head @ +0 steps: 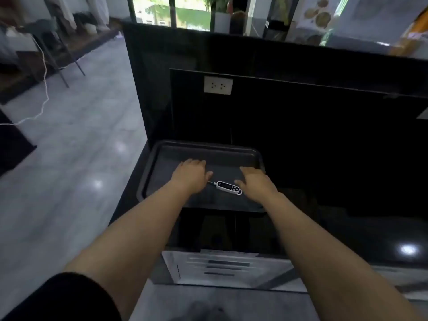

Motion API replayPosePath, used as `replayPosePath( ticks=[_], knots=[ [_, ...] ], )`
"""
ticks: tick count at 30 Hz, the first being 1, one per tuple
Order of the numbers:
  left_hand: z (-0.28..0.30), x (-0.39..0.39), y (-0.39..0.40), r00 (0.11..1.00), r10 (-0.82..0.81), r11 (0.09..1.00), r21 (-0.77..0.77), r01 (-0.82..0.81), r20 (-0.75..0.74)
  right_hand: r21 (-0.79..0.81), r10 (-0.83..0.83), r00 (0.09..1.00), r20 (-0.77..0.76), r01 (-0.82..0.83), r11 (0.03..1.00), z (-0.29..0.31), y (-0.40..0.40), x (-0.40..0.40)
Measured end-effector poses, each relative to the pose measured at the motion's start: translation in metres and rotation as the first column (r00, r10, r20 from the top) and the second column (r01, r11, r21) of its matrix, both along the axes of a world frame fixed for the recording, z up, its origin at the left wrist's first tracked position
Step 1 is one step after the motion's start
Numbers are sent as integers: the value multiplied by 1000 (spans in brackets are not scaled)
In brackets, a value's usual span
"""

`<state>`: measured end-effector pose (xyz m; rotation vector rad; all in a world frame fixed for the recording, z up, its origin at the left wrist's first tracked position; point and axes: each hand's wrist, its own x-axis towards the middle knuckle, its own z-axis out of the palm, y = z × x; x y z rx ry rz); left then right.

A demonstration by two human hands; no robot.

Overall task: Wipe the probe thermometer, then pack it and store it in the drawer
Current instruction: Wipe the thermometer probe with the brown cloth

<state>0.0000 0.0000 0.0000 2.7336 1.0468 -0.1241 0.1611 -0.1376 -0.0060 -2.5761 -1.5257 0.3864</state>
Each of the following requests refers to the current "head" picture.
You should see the person's left hand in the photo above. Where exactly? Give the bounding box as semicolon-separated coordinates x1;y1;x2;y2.
170;158;213;195

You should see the person's right hand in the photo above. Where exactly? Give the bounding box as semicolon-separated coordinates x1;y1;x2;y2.
234;166;279;202

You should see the person's right forearm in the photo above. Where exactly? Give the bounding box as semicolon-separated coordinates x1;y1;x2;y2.
256;194;426;321

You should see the person's left forearm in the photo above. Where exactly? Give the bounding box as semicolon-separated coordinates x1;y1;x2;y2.
63;190;201;321

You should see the white digital probe thermometer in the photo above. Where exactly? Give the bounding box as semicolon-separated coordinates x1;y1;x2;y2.
207;180;243;196

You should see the dark metal baking tray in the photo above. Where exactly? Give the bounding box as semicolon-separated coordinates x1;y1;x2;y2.
136;140;268;214

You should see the white appliance panel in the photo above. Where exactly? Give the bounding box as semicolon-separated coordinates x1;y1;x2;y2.
161;249;309;293

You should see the black kitchen counter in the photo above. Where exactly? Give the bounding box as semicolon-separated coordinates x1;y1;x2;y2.
109;20;428;286

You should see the food picture poster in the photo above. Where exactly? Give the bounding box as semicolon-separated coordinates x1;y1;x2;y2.
285;0;428;60

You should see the black sleeve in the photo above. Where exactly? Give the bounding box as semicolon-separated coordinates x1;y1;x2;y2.
0;272;122;321

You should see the metal-legged table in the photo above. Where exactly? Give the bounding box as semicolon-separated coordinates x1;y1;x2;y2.
0;20;86;89

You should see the white wall socket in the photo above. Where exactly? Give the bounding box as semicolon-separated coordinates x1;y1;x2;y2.
204;76;234;96

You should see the white cable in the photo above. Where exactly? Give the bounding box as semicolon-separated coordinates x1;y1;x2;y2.
0;33;51;126

